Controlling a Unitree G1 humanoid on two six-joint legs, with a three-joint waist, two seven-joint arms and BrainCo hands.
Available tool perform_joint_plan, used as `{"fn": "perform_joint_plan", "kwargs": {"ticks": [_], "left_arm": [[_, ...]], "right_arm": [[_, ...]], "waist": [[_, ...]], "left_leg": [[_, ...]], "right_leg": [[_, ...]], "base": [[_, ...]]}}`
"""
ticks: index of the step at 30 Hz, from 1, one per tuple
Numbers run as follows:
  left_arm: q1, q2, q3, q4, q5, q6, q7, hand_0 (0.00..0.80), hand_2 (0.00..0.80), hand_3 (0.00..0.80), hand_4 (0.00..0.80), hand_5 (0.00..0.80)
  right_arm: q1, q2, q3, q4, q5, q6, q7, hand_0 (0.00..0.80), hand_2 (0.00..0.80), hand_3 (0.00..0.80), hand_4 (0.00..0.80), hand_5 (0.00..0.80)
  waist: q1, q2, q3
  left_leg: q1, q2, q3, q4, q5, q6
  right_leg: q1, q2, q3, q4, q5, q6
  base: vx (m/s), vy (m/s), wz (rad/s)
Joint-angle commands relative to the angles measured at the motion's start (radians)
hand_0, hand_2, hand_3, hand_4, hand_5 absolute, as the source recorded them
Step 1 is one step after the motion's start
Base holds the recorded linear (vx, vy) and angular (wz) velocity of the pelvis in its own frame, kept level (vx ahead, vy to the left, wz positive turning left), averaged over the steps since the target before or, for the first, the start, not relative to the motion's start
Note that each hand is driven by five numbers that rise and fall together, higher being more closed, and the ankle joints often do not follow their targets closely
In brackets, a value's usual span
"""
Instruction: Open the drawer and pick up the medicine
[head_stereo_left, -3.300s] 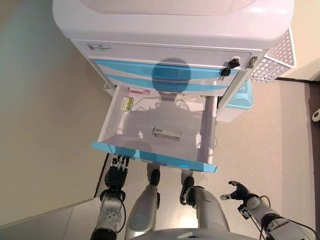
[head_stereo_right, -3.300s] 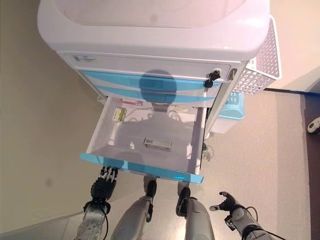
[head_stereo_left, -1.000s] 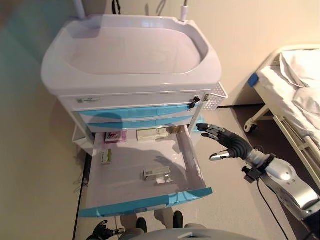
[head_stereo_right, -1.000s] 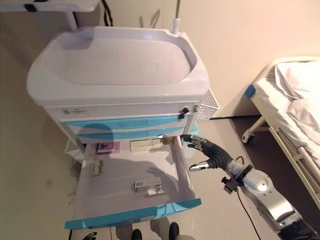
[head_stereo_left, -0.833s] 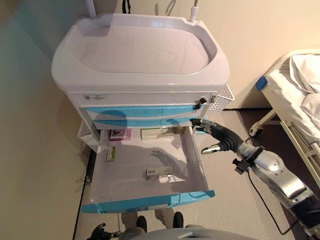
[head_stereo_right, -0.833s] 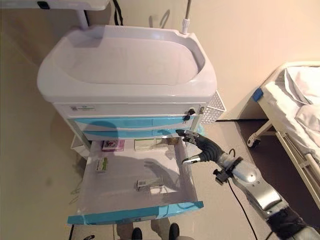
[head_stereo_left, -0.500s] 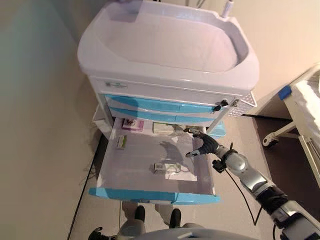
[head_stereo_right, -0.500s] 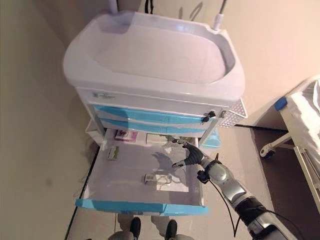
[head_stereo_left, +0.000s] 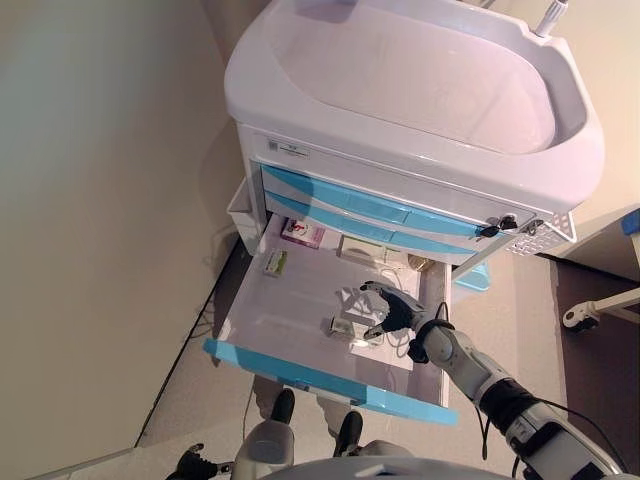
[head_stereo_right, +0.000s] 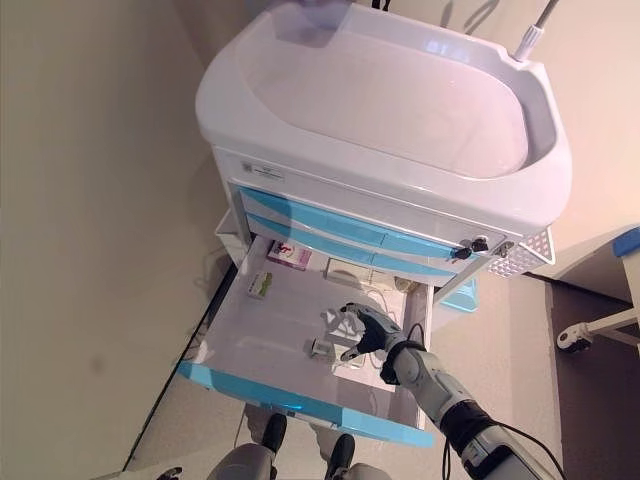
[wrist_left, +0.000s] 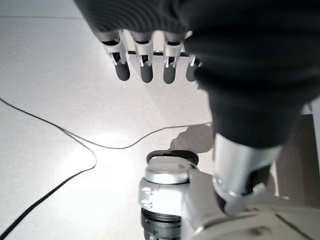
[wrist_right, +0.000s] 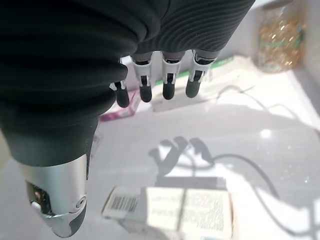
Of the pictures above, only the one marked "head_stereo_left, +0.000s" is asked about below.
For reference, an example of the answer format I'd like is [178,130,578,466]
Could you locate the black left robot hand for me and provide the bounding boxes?
[172,442,235,480]

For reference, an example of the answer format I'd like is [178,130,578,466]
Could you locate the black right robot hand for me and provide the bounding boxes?
[358,280,430,343]

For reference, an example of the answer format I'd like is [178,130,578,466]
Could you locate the white blue medicine box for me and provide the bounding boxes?
[327,314,355,342]

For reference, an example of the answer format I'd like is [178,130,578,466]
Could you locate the blue white cart drawer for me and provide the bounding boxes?
[202,212,460,427]
[259,162,501,239]
[262,188,484,264]

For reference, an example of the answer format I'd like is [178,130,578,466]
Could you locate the purple medicine box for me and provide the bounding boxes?
[281,216,327,250]

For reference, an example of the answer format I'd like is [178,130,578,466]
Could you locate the small green medicine box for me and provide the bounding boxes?
[262,248,291,278]

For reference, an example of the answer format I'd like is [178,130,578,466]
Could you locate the silver left robot leg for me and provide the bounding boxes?
[233,388,297,480]

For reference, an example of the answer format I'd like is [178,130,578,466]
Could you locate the blue lidded waste bin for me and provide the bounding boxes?
[453,262,491,291]

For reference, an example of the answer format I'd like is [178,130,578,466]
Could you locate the black key bunch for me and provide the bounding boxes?
[477,213,519,240]

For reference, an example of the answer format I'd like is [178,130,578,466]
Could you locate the black floor edge strip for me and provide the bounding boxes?
[134,234,246,446]

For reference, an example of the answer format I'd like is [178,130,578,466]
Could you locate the grey robot torso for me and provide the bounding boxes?
[294,439,506,480]

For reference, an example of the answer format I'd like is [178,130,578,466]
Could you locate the perforated white side shelf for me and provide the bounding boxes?
[502,207,576,257]

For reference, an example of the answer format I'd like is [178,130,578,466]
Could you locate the bed caster wheel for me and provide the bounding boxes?
[562,304,601,334]

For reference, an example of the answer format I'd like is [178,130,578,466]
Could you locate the white side bin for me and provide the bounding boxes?
[226,175,264,254]

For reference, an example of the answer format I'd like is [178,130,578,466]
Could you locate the printed cart label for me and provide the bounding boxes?
[266,135,312,162]

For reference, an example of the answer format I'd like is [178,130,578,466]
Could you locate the white medical cart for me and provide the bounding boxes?
[223,0,606,281]

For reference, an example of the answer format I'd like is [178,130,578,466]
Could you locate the white cart pole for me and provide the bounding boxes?
[533,0,570,40]

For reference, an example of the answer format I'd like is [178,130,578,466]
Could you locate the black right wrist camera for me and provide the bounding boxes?
[407,339,432,365]

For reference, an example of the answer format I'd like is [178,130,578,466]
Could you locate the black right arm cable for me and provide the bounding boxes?
[433,299,624,480]

